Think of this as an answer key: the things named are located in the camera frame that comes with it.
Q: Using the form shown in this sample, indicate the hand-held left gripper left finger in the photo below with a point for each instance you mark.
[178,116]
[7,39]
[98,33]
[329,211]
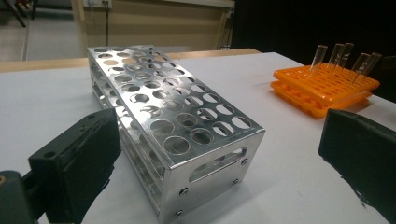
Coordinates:
[77,161]

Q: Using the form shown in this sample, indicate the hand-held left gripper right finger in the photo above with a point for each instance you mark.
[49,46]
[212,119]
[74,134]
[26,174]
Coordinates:
[364,155]

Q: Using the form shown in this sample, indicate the orange plastic test tube rack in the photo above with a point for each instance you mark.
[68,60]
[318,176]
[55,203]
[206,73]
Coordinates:
[323,88]

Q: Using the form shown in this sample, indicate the clear glass test tube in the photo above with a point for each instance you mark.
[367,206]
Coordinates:
[370,65]
[346,53]
[336,55]
[360,63]
[319,56]

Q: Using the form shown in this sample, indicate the silver metal test tube rack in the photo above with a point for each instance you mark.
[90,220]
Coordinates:
[174,102]

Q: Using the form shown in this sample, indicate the white table board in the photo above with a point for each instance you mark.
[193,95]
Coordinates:
[280,161]

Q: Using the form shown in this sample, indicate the black curtain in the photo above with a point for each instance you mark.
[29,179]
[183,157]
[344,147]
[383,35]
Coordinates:
[295,25]

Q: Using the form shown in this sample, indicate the light wooden panel furniture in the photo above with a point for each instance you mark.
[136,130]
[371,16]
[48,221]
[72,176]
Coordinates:
[162,28]

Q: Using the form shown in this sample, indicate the black stand leg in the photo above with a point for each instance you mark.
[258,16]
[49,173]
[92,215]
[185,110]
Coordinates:
[18,12]

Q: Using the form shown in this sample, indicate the white wall socket strip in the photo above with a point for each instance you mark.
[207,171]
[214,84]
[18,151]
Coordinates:
[97,3]

